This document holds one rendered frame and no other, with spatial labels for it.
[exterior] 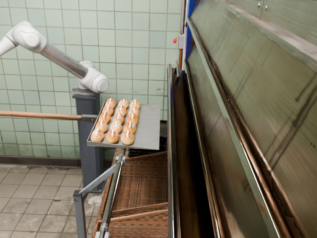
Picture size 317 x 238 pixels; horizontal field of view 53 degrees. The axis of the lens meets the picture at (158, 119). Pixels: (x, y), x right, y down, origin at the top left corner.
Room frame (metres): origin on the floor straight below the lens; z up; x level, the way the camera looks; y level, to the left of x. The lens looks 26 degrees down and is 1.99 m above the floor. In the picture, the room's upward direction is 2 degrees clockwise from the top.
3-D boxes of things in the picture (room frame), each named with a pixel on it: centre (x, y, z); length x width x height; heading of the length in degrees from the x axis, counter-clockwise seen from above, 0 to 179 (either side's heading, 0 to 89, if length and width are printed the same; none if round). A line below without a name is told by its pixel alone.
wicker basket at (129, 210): (1.64, 0.07, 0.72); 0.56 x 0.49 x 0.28; 179
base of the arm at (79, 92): (2.55, 0.64, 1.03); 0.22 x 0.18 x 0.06; 86
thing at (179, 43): (2.57, -0.16, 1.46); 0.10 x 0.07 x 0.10; 0
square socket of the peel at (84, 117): (1.63, 0.40, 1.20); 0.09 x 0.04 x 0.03; 90
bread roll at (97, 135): (1.42, 0.31, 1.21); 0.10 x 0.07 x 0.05; 1
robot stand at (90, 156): (2.54, 0.62, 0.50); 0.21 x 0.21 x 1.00; 86
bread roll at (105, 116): (1.63, 0.31, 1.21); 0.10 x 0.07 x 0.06; 178
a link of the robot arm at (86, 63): (2.54, 0.61, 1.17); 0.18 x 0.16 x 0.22; 37
